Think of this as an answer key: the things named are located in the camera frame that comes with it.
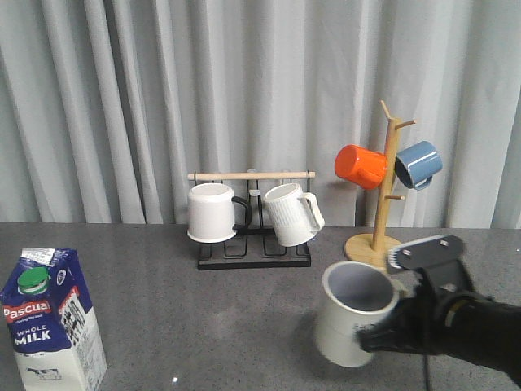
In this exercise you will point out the black gloved hand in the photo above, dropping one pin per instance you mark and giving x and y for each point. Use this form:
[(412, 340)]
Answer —
[(412, 327)]

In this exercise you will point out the pale green HOME mug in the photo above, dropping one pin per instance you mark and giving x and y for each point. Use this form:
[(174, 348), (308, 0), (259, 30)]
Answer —
[(354, 295)]

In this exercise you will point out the blue white milk carton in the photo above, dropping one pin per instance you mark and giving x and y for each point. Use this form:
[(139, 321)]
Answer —
[(52, 322)]

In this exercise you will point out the wooden mug tree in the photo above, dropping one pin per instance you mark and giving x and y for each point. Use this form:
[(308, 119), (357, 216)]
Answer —
[(372, 249)]

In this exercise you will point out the blue mug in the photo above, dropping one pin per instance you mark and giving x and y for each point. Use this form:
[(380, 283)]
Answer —
[(415, 166)]

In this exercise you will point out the white ribbed mug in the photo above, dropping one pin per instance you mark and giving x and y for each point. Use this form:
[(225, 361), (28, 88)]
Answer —
[(294, 214)]

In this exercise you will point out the orange mug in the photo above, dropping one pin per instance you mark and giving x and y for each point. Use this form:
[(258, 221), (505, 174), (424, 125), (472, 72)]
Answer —
[(361, 166)]

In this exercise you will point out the black metal mug rack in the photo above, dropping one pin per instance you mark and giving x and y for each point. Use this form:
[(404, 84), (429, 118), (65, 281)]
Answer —
[(255, 246)]

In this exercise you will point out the grey curtain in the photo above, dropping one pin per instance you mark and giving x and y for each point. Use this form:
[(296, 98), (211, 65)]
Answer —
[(107, 106)]

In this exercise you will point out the grey wrist mounted camera bracket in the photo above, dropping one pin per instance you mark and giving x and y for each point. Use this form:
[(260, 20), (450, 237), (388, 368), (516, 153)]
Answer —
[(438, 261)]

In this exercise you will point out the white mug black handle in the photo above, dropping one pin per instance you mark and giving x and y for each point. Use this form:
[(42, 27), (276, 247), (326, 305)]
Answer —
[(211, 213)]

